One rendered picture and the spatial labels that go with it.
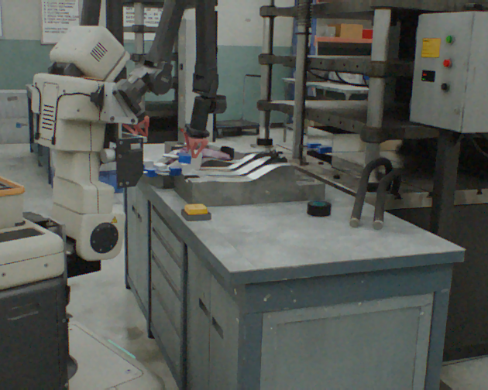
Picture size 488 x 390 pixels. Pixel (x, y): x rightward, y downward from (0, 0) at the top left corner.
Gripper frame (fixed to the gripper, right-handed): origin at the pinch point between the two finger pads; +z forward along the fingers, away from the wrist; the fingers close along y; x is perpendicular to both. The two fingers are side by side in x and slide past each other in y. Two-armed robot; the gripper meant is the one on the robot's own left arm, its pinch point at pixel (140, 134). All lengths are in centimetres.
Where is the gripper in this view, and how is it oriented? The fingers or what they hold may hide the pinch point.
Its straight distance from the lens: 252.2
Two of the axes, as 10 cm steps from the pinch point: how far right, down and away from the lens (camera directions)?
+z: 3.0, 8.1, 5.0
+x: -6.7, 5.6, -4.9
